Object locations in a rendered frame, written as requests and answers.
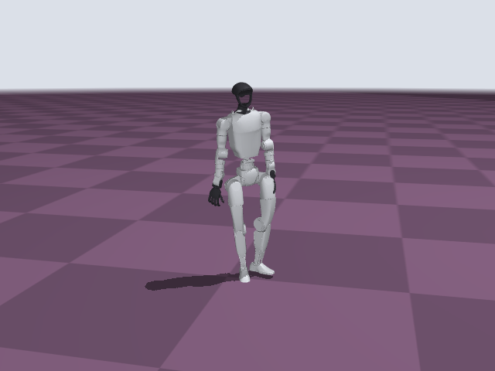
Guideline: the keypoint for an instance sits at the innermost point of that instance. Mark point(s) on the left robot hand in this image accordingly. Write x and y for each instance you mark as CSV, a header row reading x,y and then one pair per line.
x,y
272,174

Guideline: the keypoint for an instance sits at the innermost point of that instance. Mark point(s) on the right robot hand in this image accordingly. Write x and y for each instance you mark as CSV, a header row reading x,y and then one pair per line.
x,y
215,193

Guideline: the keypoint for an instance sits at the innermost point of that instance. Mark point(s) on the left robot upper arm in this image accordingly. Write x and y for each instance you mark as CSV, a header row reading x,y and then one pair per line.
x,y
267,143

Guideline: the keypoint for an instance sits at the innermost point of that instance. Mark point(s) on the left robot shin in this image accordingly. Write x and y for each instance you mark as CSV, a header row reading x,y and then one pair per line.
x,y
260,243

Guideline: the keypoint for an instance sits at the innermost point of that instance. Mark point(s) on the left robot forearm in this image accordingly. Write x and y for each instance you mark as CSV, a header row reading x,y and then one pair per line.
x,y
269,160

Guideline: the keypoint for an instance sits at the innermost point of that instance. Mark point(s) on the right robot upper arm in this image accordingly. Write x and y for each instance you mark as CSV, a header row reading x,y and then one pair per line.
x,y
223,124

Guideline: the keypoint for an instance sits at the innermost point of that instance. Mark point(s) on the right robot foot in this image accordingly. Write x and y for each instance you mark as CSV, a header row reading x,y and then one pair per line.
x,y
244,275

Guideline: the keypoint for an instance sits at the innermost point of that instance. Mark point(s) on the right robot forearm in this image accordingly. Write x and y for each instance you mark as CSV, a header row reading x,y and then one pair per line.
x,y
219,169

